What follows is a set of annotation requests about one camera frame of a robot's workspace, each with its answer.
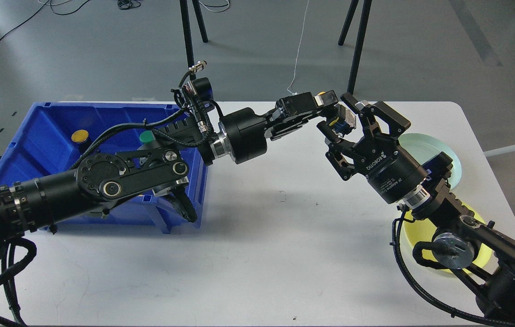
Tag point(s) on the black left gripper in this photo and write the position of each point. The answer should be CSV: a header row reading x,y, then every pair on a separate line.
x,y
246,132

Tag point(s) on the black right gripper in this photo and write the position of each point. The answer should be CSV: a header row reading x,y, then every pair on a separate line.
x,y
388,168

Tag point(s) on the yellow push button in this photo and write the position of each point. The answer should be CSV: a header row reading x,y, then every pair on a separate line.
x,y
345,123
82,140

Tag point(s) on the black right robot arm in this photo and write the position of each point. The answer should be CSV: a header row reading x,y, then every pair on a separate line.
x,y
456,244

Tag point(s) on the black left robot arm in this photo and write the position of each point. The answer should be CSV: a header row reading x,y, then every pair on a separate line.
x,y
195,125

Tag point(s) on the yellow plate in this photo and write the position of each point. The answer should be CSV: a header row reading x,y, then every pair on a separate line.
x,y
424,230

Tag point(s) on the green push button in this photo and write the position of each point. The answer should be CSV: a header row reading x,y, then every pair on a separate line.
x,y
148,140

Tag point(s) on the black tripod legs right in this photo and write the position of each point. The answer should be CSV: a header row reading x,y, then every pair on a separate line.
x,y
362,30

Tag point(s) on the blue plastic bin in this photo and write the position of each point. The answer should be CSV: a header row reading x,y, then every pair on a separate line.
x,y
53,136

